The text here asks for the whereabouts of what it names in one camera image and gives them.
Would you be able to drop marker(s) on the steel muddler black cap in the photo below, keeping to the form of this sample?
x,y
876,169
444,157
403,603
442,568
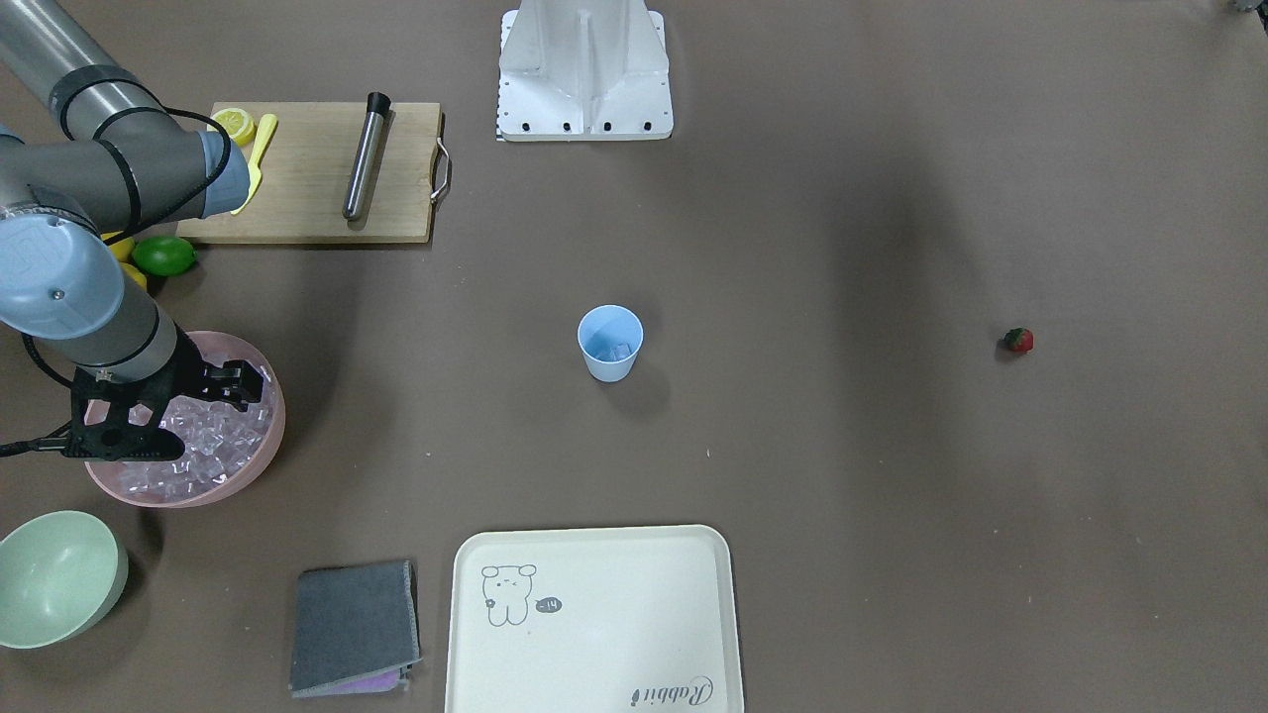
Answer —
x,y
377,113

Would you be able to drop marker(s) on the green lime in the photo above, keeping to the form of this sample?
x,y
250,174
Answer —
x,y
164,256

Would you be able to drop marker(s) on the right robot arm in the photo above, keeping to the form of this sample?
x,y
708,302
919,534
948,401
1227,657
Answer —
x,y
126,164

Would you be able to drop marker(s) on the light blue plastic cup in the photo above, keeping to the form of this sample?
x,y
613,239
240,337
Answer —
x,y
598,330

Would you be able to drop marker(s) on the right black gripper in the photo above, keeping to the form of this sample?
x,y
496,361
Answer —
x,y
188,380

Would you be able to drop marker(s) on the mint green bowl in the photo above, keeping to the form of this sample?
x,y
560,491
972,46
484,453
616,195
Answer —
x,y
60,574

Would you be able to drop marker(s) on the yellow plastic knife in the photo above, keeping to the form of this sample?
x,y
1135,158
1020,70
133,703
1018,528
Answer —
x,y
266,128

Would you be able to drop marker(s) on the pink bowl of ice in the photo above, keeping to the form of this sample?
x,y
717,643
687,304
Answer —
x,y
224,449

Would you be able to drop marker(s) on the yellow lemon lower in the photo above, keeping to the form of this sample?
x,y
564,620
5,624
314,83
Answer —
x,y
136,275

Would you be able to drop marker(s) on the yellow lemon upper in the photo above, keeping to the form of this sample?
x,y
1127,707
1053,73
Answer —
x,y
120,245

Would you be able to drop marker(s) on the wooden cutting board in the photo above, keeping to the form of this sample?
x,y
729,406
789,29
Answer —
x,y
307,168

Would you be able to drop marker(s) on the yellow lemon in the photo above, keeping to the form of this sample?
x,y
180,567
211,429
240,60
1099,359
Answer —
x,y
136,275
120,245

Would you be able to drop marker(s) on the lemon half upper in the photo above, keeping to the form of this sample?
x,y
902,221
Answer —
x,y
238,123

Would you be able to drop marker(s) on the cream rabbit tray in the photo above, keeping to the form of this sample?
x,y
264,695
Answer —
x,y
631,619

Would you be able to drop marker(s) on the grey folded cloth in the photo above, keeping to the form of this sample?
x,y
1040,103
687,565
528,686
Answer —
x,y
355,630

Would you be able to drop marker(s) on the red strawberry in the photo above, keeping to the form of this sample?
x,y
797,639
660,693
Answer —
x,y
1018,341

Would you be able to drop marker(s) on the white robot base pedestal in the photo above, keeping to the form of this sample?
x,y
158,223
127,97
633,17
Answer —
x,y
583,71

